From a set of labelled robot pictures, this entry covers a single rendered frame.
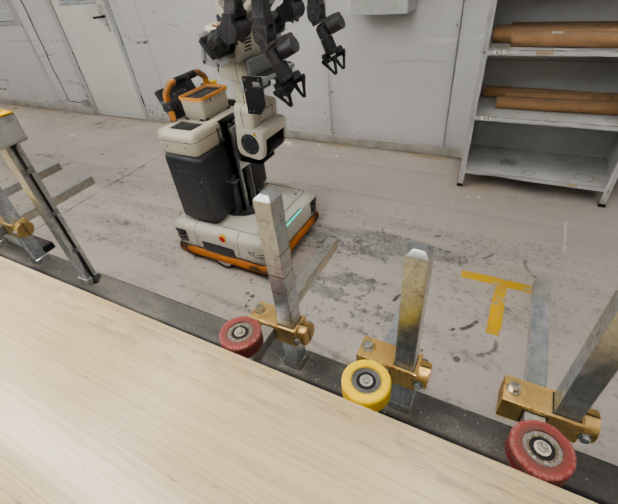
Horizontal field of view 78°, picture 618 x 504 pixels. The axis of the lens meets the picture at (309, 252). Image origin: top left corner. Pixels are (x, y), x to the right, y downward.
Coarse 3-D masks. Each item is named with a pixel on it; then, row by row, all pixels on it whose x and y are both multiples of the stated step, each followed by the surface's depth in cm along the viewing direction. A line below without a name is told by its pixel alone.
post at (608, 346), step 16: (608, 304) 47; (608, 320) 46; (592, 336) 50; (608, 336) 46; (592, 352) 49; (608, 352) 48; (576, 368) 53; (592, 368) 50; (608, 368) 49; (560, 384) 59; (576, 384) 53; (592, 384) 52; (560, 400) 56; (576, 400) 55; (592, 400) 53; (576, 416) 57
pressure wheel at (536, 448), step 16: (512, 432) 53; (528, 432) 53; (544, 432) 52; (560, 432) 52; (512, 448) 51; (528, 448) 51; (544, 448) 50; (560, 448) 51; (512, 464) 52; (528, 464) 49; (544, 464) 49; (560, 464) 49; (576, 464) 49; (544, 480) 48; (560, 480) 48
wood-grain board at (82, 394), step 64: (0, 256) 98; (0, 320) 80; (64, 320) 78; (128, 320) 76; (0, 384) 67; (64, 384) 66; (128, 384) 65; (192, 384) 64; (256, 384) 63; (0, 448) 58; (64, 448) 57; (128, 448) 56; (192, 448) 55; (256, 448) 55; (320, 448) 54; (384, 448) 53; (448, 448) 52
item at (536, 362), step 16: (544, 288) 79; (544, 304) 76; (544, 320) 73; (528, 336) 73; (544, 336) 70; (528, 352) 69; (544, 352) 68; (528, 368) 66; (544, 368) 65; (544, 384) 63; (528, 416) 59
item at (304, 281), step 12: (336, 240) 102; (324, 252) 98; (312, 264) 95; (324, 264) 98; (300, 276) 92; (312, 276) 93; (300, 288) 89; (300, 300) 89; (264, 336) 79; (264, 348) 78; (252, 360) 74
